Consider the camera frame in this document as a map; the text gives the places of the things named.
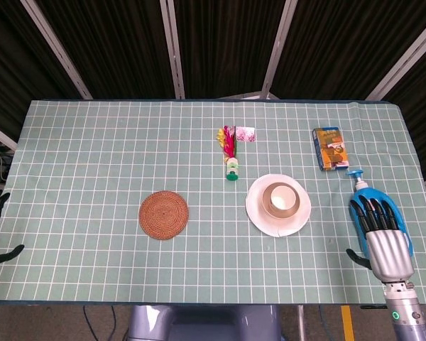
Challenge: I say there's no blue floor cable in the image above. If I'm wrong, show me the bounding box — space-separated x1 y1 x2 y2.
82 305 119 341
317 305 339 341

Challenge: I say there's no metal table leg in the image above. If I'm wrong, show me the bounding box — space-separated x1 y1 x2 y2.
296 305 305 341

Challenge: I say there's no translucent object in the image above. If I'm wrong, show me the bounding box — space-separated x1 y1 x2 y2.
270 185 294 211

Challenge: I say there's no lavender robot torso base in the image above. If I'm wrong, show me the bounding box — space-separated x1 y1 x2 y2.
126 304 282 341

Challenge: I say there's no blue pump dispenser bottle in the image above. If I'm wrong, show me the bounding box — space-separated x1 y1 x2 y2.
346 167 415 257

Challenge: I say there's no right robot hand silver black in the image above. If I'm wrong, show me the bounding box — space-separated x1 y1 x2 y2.
346 195 415 284

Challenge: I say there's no yellow floor tape strip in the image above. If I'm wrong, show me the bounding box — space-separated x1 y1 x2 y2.
340 305 356 341

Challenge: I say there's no dark pleated curtain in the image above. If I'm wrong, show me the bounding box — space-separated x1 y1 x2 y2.
0 0 426 185

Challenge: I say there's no pink patterned small packet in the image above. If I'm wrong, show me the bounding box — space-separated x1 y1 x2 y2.
235 126 258 143

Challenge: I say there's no colourful feather shuttlecock green base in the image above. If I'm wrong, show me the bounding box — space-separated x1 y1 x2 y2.
216 124 241 182

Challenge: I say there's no beige bowl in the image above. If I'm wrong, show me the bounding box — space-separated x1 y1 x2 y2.
261 182 302 219

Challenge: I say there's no blue orange cardboard box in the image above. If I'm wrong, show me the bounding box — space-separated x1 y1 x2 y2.
312 126 351 172

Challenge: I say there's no green white-grid tablecloth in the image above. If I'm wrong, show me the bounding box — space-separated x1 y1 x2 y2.
0 98 426 306

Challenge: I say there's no round woven rattan coaster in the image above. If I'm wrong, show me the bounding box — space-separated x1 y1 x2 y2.
138 190 190 241

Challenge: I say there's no white partition frame post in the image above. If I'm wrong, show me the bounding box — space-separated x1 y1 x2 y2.
261 0 300 99
158 0 186 100
20 0 94 100
364 13 426 101

